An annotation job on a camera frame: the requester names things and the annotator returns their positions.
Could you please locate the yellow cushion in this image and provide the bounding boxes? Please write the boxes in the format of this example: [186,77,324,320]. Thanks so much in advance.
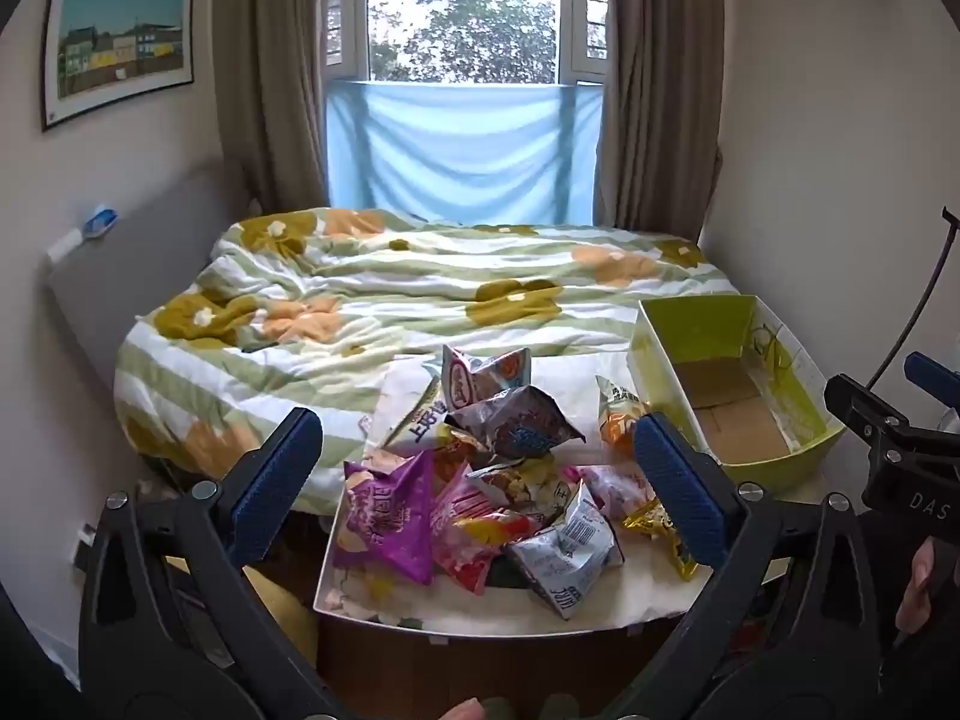
[244,566,320,650]

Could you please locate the silver white snack packet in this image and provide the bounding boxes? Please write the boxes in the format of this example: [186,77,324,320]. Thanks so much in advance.
[506,480,625,621]

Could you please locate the person's left hand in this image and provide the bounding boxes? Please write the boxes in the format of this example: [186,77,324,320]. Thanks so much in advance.
[439,697,511,720]

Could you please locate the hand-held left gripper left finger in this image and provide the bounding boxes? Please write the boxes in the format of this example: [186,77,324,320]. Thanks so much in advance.
[79,407,338,720]

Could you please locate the lilac pink snack packet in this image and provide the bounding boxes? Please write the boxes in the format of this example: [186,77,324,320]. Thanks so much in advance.
[576,465,647,520]

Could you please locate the gold snack packet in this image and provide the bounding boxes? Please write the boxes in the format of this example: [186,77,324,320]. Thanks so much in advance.
[622,499,713,580]

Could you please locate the light blue cloth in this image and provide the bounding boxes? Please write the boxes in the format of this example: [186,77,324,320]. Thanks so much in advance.
[324,79,605,226]

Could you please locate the silver red label snack packet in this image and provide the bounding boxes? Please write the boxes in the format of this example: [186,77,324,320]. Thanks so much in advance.
[441,345,532,415]

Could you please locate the pink striped snack packet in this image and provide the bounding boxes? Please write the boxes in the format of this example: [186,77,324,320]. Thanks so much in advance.
[431,457,527,595]

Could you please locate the brown curtain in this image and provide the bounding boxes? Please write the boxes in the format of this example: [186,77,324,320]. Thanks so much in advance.
[596,0,725,245]
[214,0,331,215]

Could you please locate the white floral tray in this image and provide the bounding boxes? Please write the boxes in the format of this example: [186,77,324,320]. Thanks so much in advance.
[311,352,833,642]

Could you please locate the black cable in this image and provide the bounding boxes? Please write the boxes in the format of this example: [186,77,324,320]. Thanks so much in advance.
[870,208,960,395]

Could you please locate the wooden table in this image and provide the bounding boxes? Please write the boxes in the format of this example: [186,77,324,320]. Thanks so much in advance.
[315,607,680,720]

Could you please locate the person's right hand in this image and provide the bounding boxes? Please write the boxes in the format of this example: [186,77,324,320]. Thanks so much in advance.
[896,540,960,635]

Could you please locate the orange cream snack packet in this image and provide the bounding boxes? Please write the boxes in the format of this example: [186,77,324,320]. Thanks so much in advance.
[596,375,650,458]

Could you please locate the framed street picture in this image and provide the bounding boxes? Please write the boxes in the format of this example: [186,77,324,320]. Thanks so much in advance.
[41,0,196,132]

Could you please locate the white yellow snack packet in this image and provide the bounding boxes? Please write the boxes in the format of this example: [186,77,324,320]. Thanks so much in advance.
[381,375,452,452]

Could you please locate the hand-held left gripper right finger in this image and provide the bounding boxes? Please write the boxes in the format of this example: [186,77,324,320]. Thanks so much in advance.
[622,412,901,720]

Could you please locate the blue white small object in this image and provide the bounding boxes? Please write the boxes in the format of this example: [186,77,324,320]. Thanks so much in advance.
[81,202,121,239]

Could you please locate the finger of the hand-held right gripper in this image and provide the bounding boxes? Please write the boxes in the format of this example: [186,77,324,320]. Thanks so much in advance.
[823,373,912,443]
[904,351,960,413]

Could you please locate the red-blue snack bag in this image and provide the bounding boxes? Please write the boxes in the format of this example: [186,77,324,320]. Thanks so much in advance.
[446,386,586,464]

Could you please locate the grey bed headboard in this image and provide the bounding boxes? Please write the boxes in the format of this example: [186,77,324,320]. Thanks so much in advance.
[41,157,248,391]

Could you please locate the green cardboard box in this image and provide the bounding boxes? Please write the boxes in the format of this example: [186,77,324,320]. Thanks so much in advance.
[626,294,848,492]

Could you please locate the window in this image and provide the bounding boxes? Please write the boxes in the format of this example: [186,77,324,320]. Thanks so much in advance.
[322,0,608,87]

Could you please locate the purple snack packet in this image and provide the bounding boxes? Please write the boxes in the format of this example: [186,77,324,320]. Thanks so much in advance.
[334,450,437,587]

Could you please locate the floral striped blanket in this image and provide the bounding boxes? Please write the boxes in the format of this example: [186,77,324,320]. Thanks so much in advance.
[112,208,743,518]

